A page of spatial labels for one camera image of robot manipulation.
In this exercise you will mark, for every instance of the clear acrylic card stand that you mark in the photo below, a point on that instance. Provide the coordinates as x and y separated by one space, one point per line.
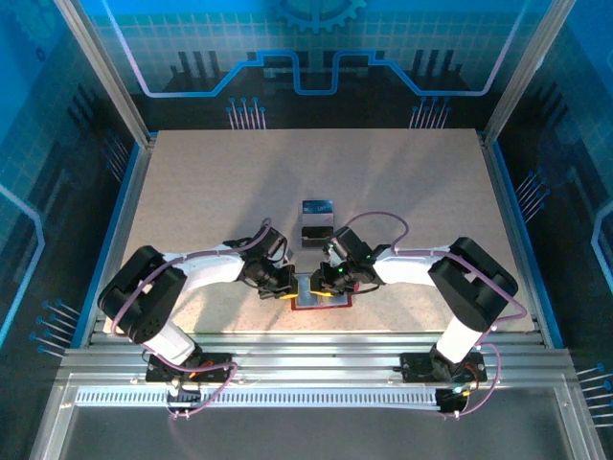
318 243

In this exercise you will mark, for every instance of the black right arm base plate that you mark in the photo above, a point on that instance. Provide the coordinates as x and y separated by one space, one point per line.
412 369

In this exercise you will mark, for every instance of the small black circuit board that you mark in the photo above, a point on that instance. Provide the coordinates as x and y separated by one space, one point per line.
452 402
184 397

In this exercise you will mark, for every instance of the red leather card holder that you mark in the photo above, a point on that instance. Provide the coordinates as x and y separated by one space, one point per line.
335 303

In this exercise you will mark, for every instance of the aluminium side frame rail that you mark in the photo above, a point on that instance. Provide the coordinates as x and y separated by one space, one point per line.
125 215
510 215

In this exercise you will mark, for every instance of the blue credit card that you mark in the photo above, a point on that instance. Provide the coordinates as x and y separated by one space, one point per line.
316 207

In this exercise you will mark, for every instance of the aluminium frame post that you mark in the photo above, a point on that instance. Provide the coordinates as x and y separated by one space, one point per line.
524 72
113 81

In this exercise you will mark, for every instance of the aluminium front frame rail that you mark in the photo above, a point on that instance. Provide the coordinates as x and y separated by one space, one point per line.
311 359

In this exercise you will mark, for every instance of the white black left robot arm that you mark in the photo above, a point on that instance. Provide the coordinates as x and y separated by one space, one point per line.
211 270

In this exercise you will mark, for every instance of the white credit card red print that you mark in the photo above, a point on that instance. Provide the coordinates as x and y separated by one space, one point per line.
313 220

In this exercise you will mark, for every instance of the black credit card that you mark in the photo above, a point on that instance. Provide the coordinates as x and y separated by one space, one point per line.
313 232

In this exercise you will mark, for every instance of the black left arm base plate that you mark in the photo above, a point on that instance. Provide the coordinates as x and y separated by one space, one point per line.
155 374

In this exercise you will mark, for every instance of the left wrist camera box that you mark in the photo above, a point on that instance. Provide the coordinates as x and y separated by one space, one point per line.
288 256

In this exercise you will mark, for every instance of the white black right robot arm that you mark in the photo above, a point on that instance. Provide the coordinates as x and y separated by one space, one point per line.
412 268

